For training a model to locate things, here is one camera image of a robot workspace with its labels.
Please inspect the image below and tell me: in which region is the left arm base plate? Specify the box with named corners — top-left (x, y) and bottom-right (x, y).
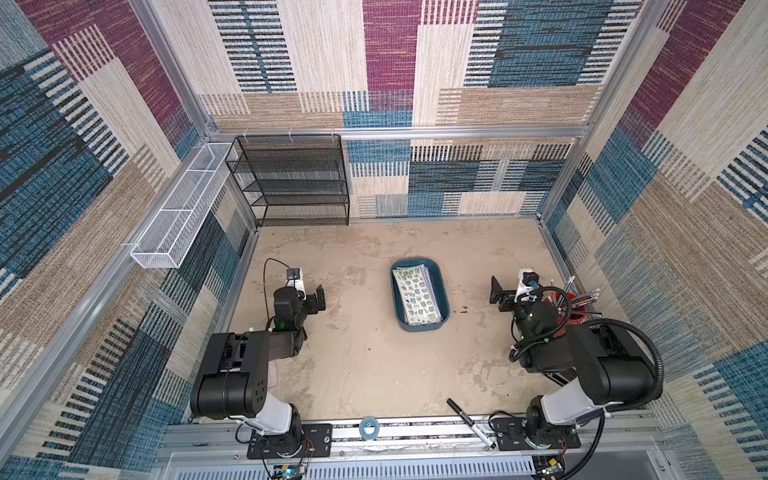
top-left (246, 423), bottom-right (333, 461)

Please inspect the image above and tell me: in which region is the teal plastic storage box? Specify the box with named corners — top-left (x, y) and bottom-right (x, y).
top-left (390, 258), bottom-right (451, 333)

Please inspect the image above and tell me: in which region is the white wire mesh basket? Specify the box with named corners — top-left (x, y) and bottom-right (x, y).
top-left (130, 143), bottom-right (230, 269)

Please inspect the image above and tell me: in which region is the black wire mesh shelf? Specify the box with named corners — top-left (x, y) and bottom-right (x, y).
top-left (226, 134), bottom-right (351, 228)

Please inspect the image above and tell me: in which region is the white cable duct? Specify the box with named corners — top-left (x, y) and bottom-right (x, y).
top-left (175, 456), bottom-right (536, 479)

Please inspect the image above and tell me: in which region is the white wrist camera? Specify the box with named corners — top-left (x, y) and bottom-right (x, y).
top-left (286, 268), bottom-right (306, 293)
top-left (515, 268), bottom-right (539, 303)

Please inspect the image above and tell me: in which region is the blue tape roll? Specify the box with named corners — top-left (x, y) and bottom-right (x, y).
top-left (359, 416), bottom-right (380, 441)

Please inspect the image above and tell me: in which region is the pink calculator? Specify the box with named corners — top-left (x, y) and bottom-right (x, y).
top-left (267, 361), bottom-right (278, 389)

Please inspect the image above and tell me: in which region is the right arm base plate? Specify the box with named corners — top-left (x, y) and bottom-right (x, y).
top-left (488, 415), bottom-right (582, 451)

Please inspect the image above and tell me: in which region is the black marker pen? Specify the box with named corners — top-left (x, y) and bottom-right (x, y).
top-left (446, 398), bottom-right (497, 450)

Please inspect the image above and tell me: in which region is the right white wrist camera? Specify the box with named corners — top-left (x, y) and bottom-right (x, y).
top-left (515, 268), bottom-right (539, 303)

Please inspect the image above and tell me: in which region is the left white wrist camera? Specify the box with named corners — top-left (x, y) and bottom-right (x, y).
top-left (286, 268), bottom-right (306, 293)

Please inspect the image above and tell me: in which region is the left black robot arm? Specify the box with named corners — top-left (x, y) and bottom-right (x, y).
top-left (190, 286), bottom-right (332, 460)

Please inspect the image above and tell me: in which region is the green sticker sheet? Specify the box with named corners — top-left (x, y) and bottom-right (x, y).
top-left (393, 264), bottom-right (443, 326)

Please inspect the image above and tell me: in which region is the red pencil cup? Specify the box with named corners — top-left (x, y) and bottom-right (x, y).
top-left (553, 275), bottom-right (602, 324)

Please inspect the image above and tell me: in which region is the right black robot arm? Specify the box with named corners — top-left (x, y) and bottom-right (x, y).
top-left (488, 269), bottom-right (664, 451)

